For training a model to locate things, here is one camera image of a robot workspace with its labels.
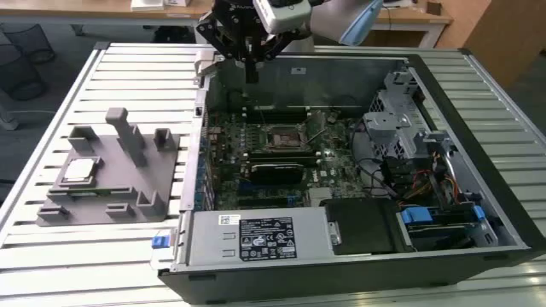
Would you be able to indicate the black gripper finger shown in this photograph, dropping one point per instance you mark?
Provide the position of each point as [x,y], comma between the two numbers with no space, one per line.
[276,43]
[218,38]

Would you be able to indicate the thin metal locking lever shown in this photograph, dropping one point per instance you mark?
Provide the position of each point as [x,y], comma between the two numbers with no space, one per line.
[318,135]

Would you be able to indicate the silver square CPU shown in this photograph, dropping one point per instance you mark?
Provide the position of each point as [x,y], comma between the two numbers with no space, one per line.
[80,171]

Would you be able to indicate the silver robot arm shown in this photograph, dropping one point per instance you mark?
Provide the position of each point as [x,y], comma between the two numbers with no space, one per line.
[328,19]

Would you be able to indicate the CPU socket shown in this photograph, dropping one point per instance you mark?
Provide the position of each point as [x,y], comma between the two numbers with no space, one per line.
[282,139]

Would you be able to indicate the black bag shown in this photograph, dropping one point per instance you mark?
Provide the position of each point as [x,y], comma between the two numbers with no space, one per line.
[172,34]

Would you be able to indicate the small white box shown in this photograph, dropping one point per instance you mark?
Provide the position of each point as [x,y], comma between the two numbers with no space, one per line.
[176,2]

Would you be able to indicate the large white box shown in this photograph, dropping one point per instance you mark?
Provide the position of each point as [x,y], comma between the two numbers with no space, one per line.
[147,4]

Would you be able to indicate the black RAM slot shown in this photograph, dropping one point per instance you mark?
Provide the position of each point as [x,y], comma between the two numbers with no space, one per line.
[275,119]
[282,153]
[275,111]
[283,157]

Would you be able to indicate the round coin battery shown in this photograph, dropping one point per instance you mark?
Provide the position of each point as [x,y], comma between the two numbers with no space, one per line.
[331,118]

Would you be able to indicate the wooden desk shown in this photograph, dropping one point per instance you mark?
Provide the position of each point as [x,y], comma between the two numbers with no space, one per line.
[86,12]
[405,19]

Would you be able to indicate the silver drive cage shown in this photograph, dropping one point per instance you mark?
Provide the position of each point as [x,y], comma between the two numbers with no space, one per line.
[383,128]

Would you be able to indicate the small brown box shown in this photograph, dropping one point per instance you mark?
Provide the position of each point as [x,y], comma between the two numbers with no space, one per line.
[434,8]

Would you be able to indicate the black graphics card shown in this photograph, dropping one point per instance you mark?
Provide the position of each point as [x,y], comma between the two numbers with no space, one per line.
[276,172]

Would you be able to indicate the green motherboard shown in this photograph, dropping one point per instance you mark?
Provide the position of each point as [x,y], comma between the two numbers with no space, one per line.
[341,166]

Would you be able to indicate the black mesh waste bin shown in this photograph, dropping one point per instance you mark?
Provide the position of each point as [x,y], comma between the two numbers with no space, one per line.
[29,41]
[21,76]

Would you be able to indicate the blue expansion slot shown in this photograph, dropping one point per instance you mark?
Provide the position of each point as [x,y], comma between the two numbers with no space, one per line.
[244,187]

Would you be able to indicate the grey parts rack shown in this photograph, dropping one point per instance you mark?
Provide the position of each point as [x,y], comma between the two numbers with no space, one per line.
[111,166]

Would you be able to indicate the silver chipset heatsink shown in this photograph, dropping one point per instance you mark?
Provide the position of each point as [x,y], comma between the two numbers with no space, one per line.
[319,195]

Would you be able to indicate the short black expansion slot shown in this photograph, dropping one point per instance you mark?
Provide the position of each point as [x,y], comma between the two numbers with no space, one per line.
[262,202]

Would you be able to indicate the wooden cabinet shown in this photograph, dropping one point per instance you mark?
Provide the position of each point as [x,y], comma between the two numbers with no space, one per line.
[503,32]

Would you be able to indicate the silver power supply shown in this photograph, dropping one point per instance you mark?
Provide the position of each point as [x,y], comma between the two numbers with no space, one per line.
[204,236]

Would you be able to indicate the hard disk in blue carrier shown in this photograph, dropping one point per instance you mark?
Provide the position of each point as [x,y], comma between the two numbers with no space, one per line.
[415,215]

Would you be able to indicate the blue case latch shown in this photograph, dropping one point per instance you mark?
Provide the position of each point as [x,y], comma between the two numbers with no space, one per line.
[159,242]

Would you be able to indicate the black open PC case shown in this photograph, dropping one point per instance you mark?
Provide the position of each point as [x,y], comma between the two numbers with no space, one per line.
[298,288]

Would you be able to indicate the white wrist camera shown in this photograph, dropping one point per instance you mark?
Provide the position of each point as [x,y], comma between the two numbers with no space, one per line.
[286,16]

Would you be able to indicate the silver metal bracket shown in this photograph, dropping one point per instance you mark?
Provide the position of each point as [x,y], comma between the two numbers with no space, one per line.
[462,172]

